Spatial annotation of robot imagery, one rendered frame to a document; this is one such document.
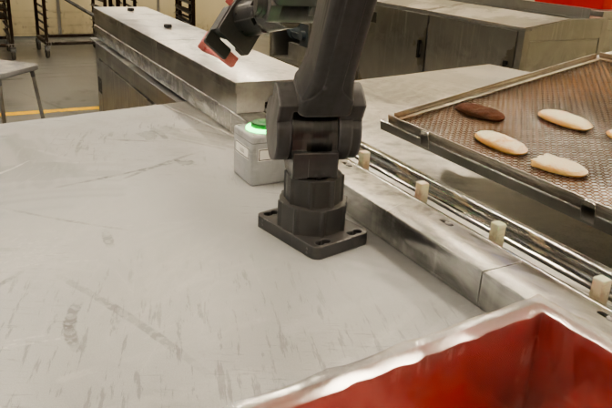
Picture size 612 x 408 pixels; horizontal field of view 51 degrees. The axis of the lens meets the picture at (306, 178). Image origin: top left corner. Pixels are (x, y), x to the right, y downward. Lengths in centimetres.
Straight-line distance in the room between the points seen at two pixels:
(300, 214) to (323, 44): 21
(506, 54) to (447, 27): 50
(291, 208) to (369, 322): 19
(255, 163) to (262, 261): 24
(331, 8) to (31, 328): 40
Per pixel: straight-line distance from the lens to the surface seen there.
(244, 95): 118
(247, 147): 94
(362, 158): 97
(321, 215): 75
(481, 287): 68
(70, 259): 76
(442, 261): 72
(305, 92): 71
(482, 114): 107
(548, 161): 90
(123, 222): 84
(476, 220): 82
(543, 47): 366
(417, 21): 418
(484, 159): 91
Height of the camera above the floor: 116
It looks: 20 degrees down
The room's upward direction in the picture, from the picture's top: 3 degrees clockwise
